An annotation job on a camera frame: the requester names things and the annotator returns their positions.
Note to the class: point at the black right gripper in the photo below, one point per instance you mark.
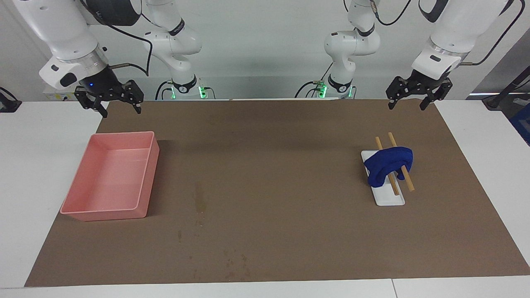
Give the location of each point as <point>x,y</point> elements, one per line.
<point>101,85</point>

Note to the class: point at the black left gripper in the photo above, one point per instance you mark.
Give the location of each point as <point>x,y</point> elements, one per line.
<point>426,85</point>

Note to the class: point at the blue towel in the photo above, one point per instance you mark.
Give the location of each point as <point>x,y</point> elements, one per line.
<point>385,163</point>

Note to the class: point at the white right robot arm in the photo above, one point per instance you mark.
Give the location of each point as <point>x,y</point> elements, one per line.
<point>62,29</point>

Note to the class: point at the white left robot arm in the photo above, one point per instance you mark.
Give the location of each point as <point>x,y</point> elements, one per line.
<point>459,25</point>

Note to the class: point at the white towel rack wooden bars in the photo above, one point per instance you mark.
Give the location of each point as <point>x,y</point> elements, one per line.
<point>387,198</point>

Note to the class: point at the black stand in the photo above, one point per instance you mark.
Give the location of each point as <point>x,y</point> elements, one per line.
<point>495,101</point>

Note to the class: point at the pink plastic bin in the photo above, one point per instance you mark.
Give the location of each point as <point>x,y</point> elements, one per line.
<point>112,178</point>

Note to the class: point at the blue crate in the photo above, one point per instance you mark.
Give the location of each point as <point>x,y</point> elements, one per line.
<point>522,124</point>

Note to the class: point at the brown table mat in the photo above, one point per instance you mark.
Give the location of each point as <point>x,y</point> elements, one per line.
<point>269,186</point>

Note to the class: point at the white wall power socket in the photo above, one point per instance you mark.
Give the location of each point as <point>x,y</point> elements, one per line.
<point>58,96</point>

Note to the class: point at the black clamp mount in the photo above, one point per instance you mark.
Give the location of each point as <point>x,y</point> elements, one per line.
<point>8,105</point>

